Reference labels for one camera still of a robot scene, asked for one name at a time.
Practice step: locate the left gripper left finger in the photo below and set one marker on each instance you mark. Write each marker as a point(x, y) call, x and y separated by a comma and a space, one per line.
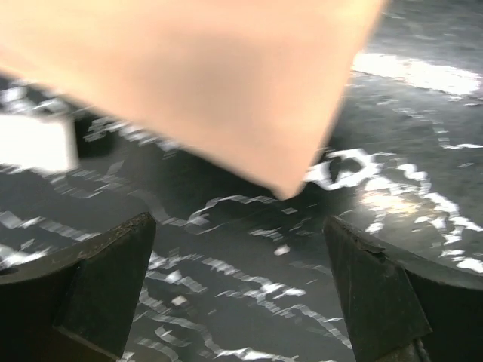
point(78, 303)

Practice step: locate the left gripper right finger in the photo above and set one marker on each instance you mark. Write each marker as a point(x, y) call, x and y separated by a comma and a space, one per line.
point(399, 306)

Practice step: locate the beige t shirt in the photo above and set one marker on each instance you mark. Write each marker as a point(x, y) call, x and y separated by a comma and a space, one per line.
point(253, 86)

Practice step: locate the metal clothes rack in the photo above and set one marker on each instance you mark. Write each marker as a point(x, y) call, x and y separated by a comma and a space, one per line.
point(47, 144)

